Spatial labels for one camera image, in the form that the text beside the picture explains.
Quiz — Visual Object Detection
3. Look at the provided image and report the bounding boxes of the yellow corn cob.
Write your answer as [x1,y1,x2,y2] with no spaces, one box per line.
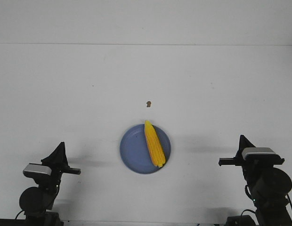
[144,120,166,168]

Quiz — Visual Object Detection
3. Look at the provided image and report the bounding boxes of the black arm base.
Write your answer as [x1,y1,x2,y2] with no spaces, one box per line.
[0,212,64,226]
[225,215,256,226]

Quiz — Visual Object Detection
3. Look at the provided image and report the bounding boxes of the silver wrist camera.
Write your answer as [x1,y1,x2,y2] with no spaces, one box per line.
[242,147,280,161]
[23,163,52,178]

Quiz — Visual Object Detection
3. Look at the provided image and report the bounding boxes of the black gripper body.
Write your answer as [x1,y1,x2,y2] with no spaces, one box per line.
[34,165,81,188]
[218,155,285,186]

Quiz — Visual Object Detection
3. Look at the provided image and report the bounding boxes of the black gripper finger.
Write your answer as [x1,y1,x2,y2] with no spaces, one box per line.
[235,135,245,159]
[41,142,65,166]
[244,137,255,148]
[64,145,70,168]

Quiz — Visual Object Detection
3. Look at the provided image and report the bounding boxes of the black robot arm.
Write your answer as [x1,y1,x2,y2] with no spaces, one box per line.
[19,142,81,215]
[219,135,292,226]

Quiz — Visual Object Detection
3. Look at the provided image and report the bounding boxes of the blue round plate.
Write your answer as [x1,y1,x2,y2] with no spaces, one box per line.
[120,124,162,174]

